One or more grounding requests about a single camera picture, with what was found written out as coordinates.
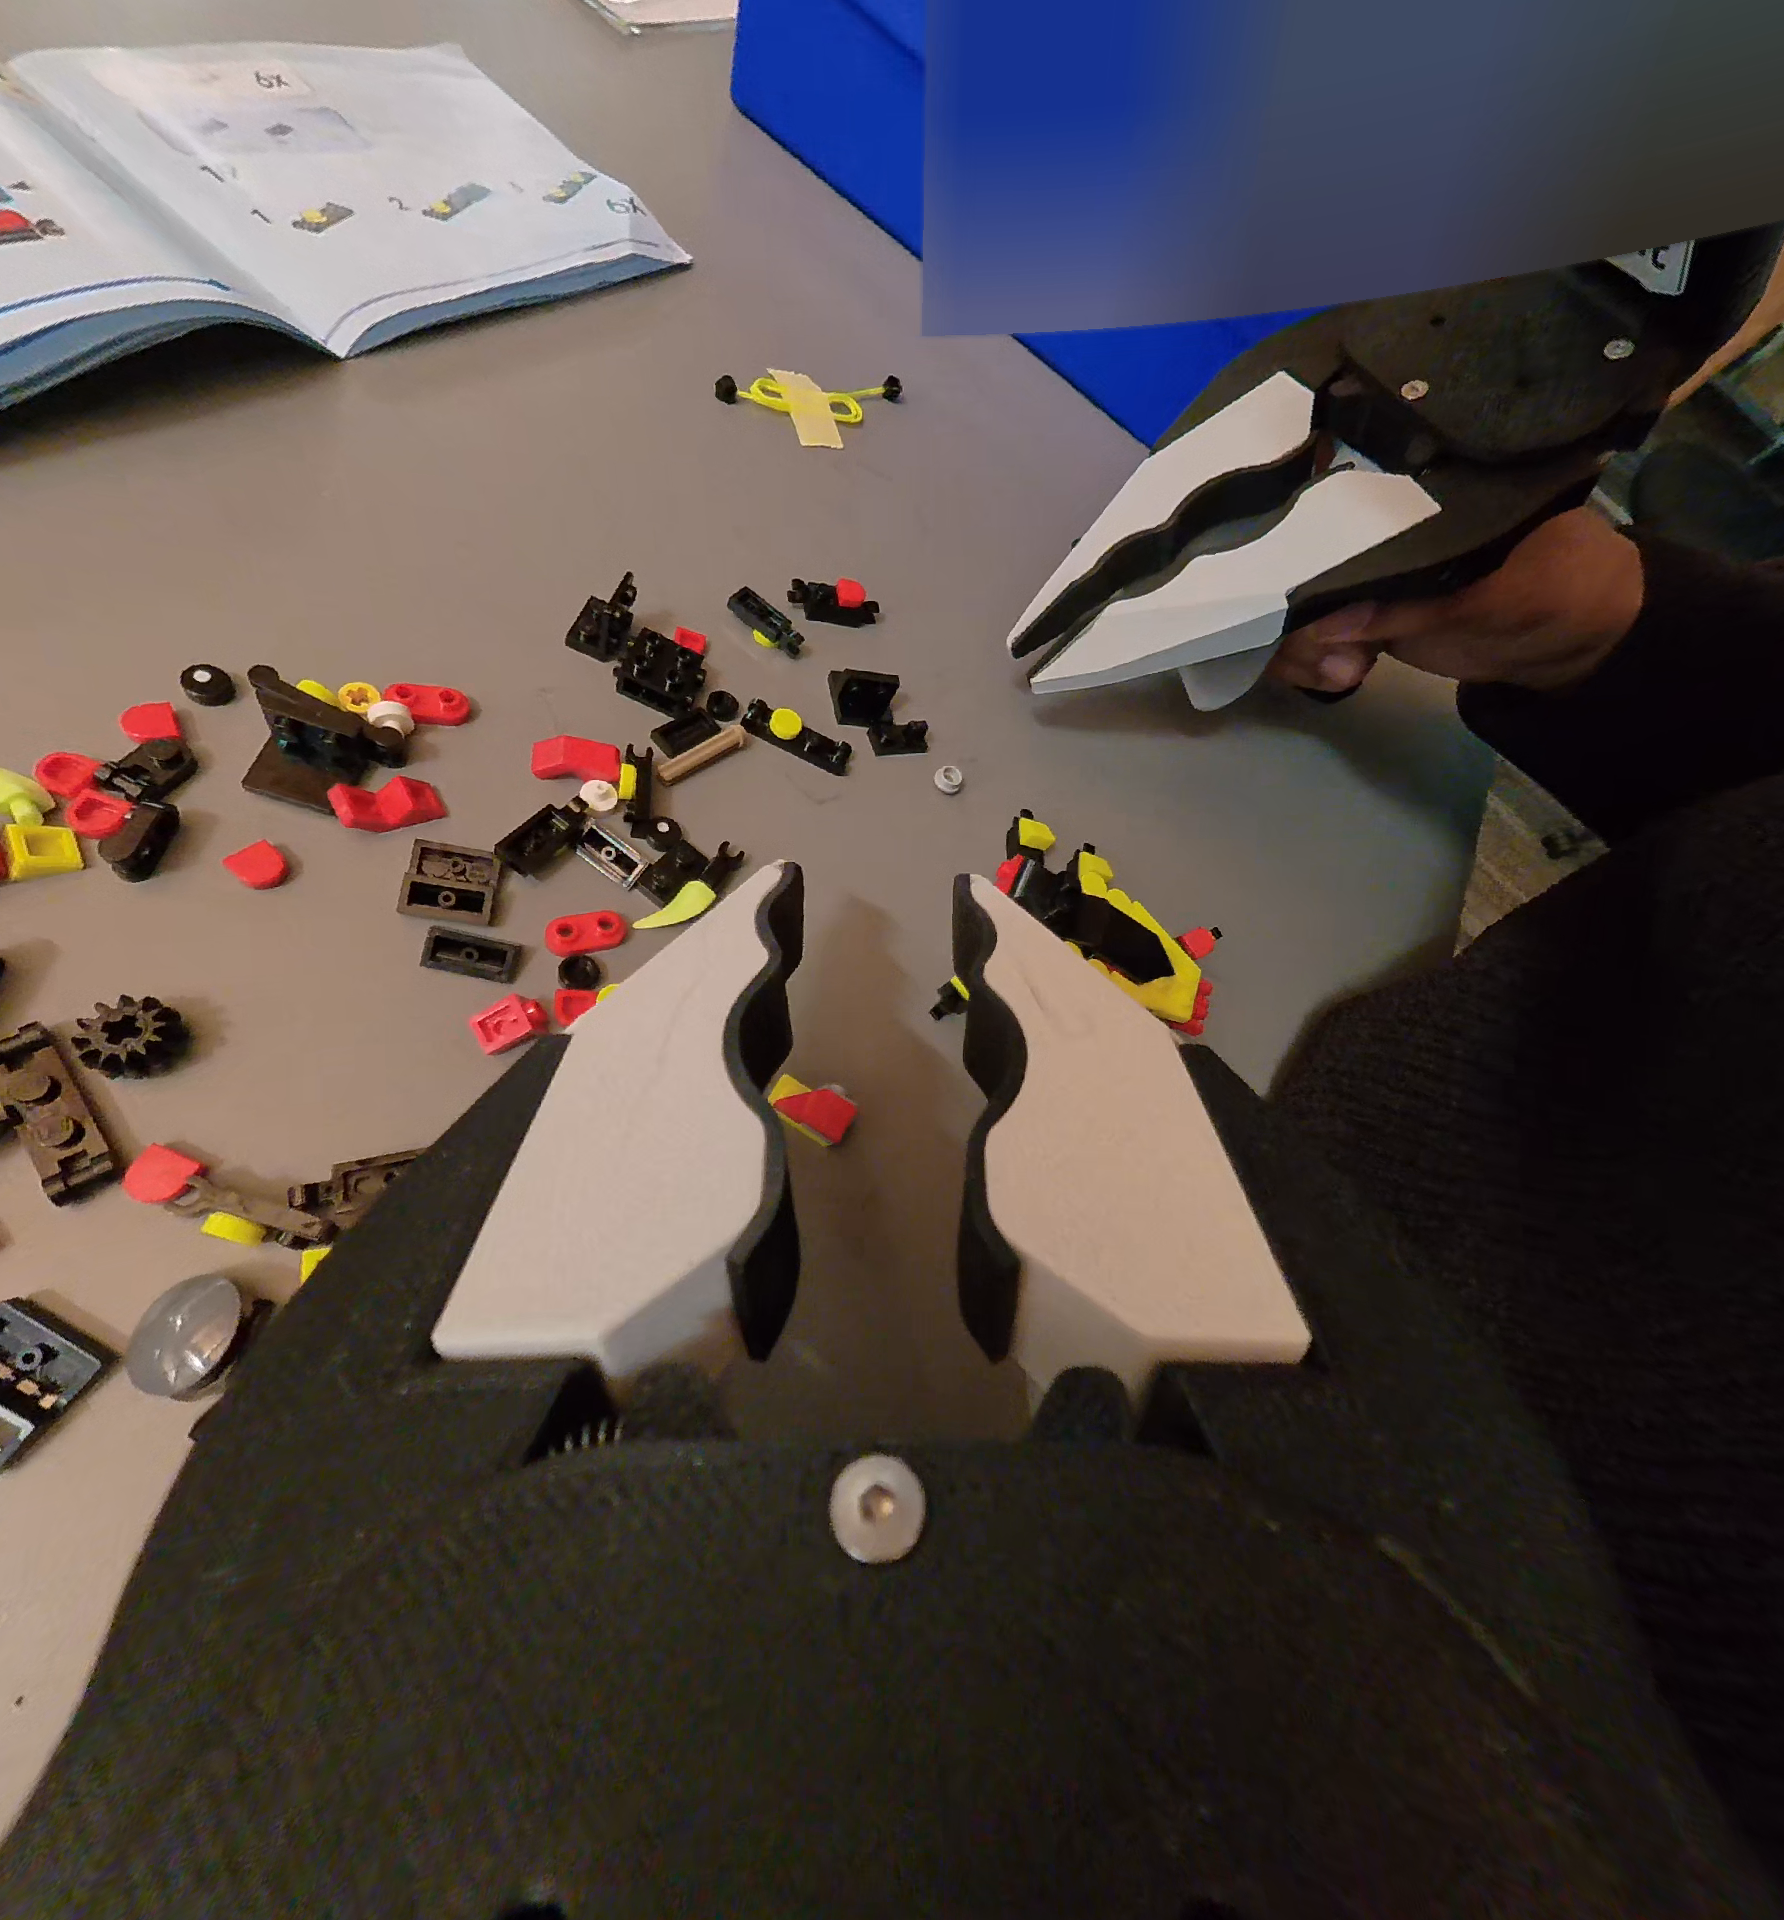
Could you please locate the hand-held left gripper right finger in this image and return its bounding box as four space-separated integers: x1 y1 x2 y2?
950 872 1314 1387

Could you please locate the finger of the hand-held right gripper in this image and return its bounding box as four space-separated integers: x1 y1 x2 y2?
1028 468 1442 699
1005 371 1323 659

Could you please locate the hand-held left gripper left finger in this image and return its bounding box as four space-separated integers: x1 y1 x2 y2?
428 858 810 1387

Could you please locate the red yellow lego wedge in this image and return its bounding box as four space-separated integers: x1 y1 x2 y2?
764 1074 863 1150

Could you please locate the yellow black lego vehicle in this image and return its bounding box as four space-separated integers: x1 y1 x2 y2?
929 809 1225 1036

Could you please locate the pile of lego pieces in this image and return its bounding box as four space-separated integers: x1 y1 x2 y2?
0 569 970 1487

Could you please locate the person's right forearm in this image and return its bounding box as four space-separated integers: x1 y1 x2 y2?
1453 523 1784 845

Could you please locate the lego instruction booklet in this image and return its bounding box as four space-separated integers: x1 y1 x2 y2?
0 40 697 450

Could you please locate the person's right hand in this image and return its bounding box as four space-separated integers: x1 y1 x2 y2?
1268 507 1648 699

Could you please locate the person's dark knit sweater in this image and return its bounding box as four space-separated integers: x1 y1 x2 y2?
1268 745 1784 1920

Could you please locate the large blue bin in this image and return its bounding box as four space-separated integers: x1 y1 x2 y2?
729 0 1330 450

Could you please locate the yellow string with tape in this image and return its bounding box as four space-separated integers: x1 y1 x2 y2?
710 366 906 453

